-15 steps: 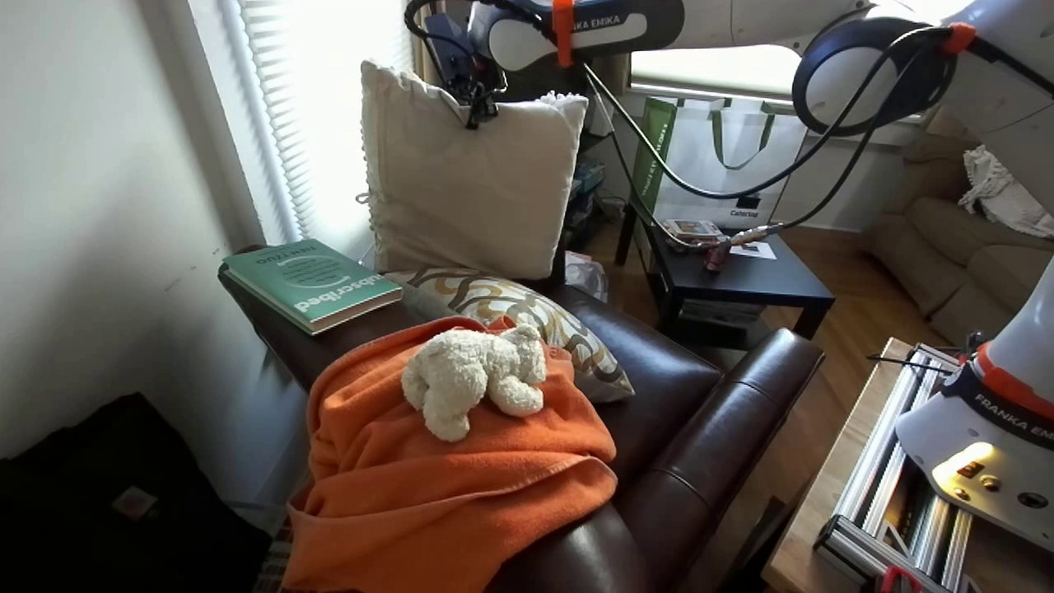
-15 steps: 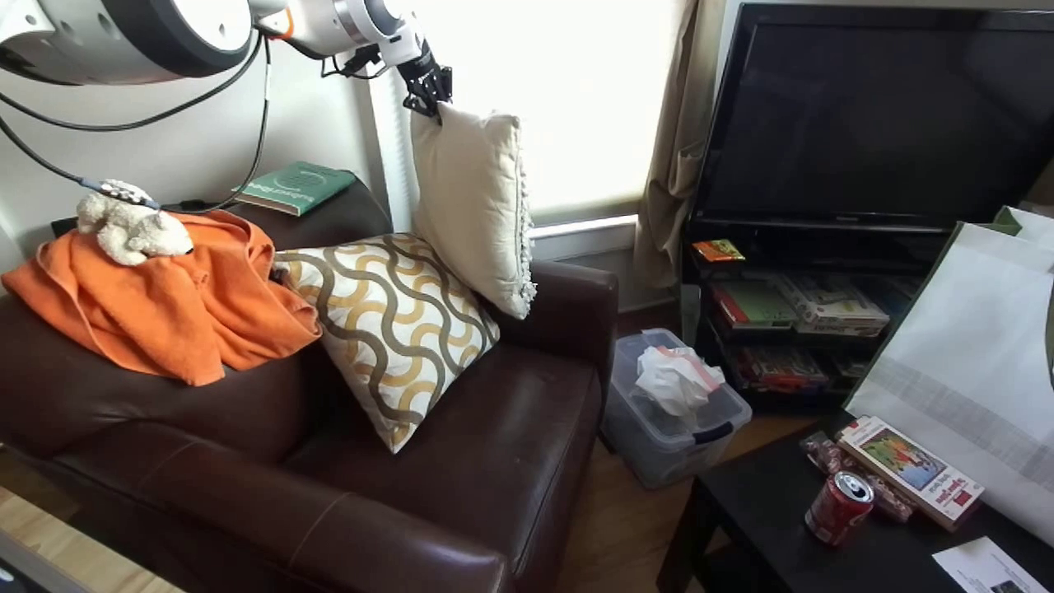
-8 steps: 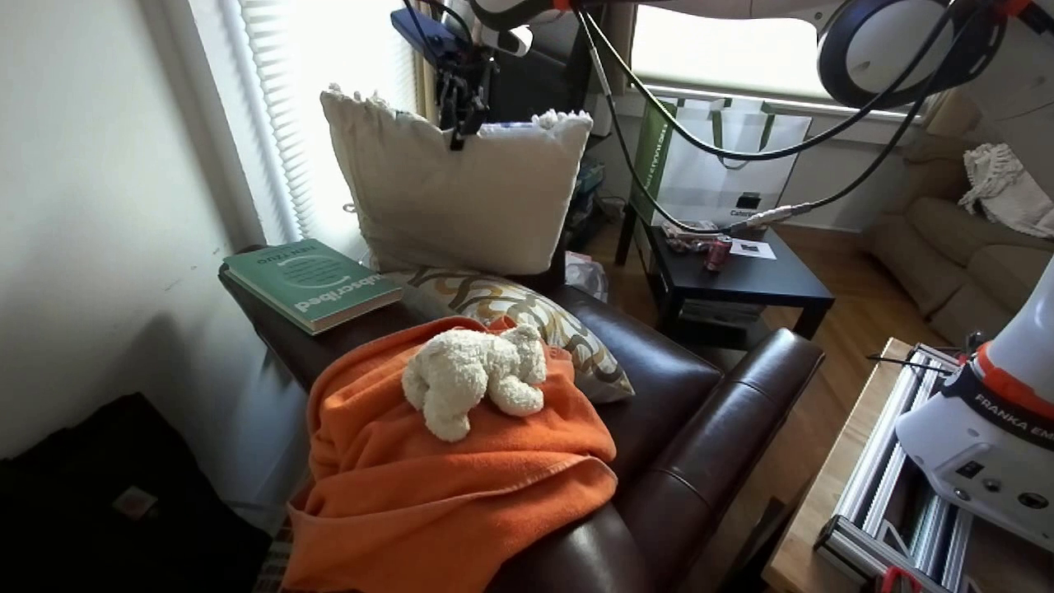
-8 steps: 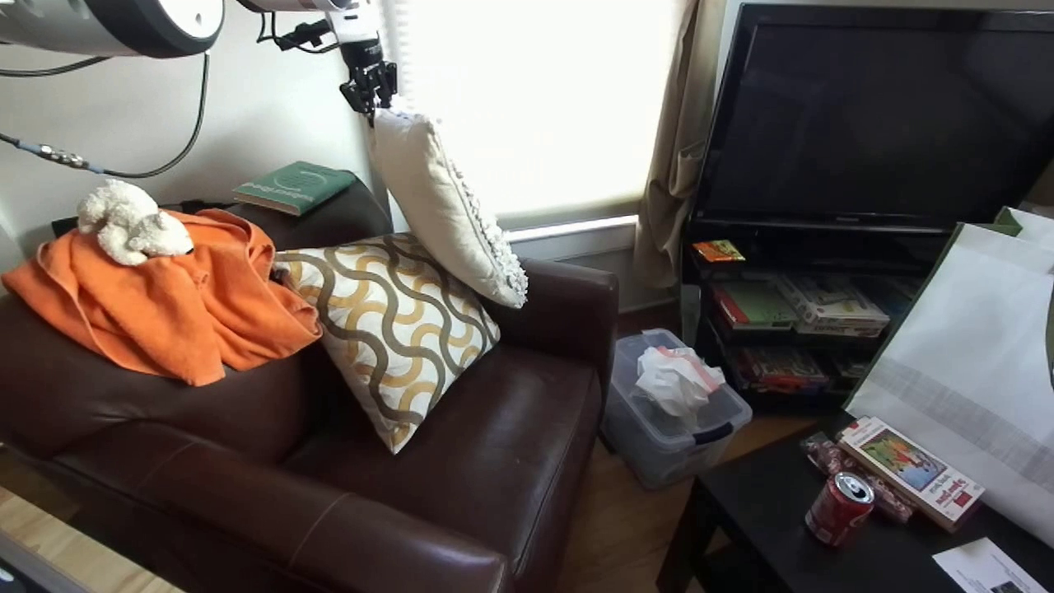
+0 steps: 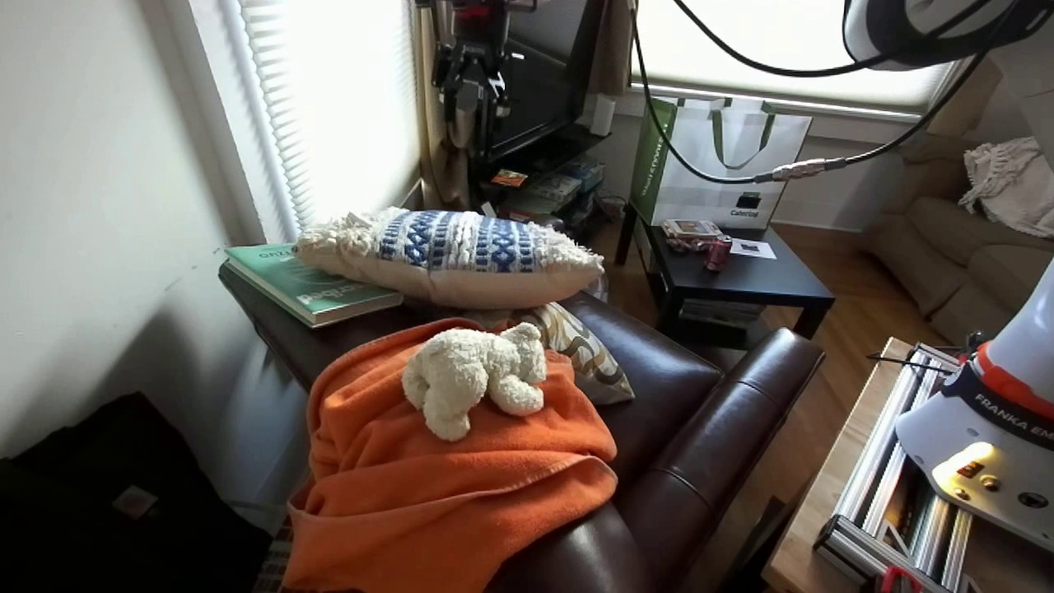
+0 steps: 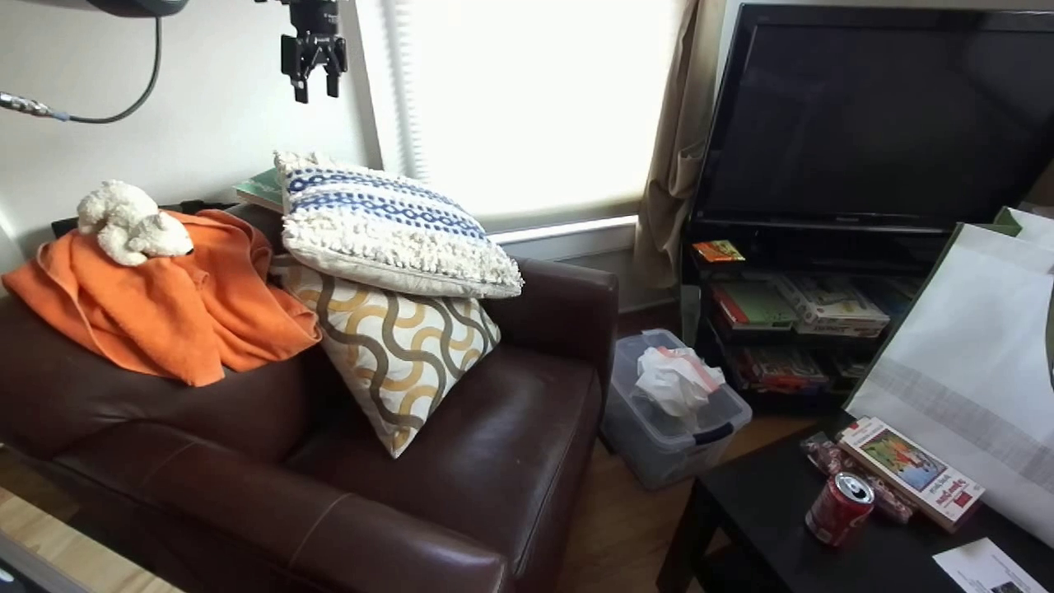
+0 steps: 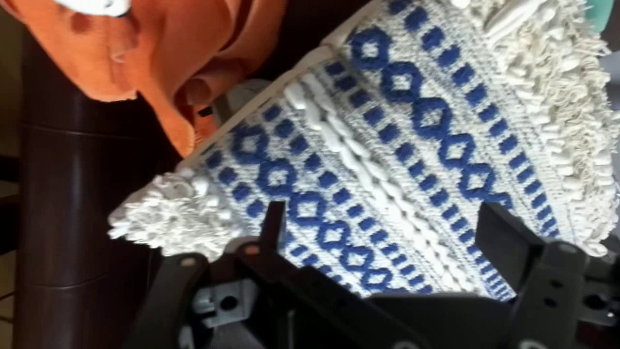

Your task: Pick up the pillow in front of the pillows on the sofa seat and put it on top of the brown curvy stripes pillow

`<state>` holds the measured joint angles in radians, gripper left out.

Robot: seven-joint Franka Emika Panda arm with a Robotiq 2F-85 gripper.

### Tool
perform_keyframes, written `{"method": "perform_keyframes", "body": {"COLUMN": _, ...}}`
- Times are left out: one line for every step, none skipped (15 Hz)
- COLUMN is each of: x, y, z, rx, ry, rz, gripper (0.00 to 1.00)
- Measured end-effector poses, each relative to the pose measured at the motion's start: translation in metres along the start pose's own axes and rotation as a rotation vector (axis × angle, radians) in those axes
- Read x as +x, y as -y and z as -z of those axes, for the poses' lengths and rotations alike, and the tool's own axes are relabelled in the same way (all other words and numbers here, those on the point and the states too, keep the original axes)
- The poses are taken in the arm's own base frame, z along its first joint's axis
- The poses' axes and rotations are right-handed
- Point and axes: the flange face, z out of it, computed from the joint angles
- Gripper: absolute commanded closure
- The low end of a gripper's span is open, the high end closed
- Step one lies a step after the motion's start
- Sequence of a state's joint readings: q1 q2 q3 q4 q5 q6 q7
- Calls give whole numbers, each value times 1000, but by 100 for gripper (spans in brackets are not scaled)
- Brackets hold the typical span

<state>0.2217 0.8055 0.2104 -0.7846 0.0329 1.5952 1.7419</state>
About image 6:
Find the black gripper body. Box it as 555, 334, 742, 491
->
278, 34, 349, 80

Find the blue white knitted pillow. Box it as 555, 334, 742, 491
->
274, 148, 528, 301

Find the tan wave pattern pillow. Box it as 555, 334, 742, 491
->
280, 259, 505, 461

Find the brown leather sofa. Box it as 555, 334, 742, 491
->
0, 199, 623, 593

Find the white plush toy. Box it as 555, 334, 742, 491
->
71, 177, 199, 269

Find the orange fleece blanket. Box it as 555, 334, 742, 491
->
0, 206, 326, 388

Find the white window sill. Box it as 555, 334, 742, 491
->
487, 210, 641, 251

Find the beige curtain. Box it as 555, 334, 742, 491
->
628, 0, 728, 292

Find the small orange card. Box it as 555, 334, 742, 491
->
688, 236, 751, 267

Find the black television stand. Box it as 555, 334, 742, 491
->
677, 218, 957, 420

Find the crumpled white paper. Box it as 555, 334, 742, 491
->
631, 342, 728, 424

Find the green red book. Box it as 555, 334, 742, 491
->
709, 275, 805, 334

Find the clear plastic storage bin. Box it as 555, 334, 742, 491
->
596, 327, 756, 495

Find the black flat screen television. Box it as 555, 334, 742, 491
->
696, 0, 1054, 241

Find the white book stack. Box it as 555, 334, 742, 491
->
784, 273, 892, 342

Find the black side table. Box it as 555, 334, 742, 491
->
655, 420, 1054, 593

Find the red soda can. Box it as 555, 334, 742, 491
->
805, 469, 879, 550

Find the colourful picture card box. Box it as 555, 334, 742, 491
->
836, 416, 989, 535

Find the white paper sheet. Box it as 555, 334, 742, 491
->
931, 535, 1051, 593

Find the black cable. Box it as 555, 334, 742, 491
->
0, 14, 167, 124

